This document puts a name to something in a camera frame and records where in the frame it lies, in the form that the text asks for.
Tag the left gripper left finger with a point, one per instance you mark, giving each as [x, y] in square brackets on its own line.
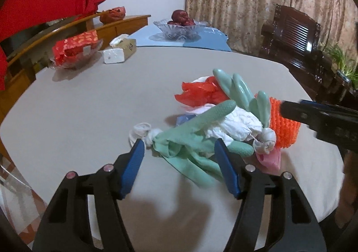
[65, 225]

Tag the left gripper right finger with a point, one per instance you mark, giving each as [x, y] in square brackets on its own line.
[292, 223]

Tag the white plastic bag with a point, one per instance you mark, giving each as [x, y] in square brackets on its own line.
[239, 125]

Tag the green rubber glove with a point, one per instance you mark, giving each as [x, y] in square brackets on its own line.
[186, 146]
[236, 89]

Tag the red plastic bag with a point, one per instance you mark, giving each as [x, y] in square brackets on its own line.
[200, 92]

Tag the person's right hand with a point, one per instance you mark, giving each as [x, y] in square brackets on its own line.
[347, 206]

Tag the orange plastic mesh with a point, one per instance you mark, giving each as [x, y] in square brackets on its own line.
[286, 130]

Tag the green potted plant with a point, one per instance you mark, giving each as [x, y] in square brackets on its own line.
[347, 65]

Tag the pink plastic bag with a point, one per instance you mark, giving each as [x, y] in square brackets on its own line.
[270, 162]

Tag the dark wooden chair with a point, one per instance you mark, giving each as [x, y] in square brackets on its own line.
[292, 40]

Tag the light blue table mat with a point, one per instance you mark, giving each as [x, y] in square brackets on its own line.
[209, 38]

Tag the blue plastic bag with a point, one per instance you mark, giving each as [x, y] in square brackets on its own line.
[184, 118]

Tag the glass snack dish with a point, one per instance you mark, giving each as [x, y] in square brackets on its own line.
[79, 61]

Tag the red snack package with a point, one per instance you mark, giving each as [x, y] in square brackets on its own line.
[69, 50]

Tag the glass fruit bowl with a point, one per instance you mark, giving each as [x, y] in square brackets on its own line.
[176, 32]

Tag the tissue box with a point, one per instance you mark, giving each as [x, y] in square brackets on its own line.
[120, 49]

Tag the red apples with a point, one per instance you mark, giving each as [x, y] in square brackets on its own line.
[181, 18]

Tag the red pumpkin ornament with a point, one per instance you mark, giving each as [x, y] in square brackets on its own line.
[113, 15]

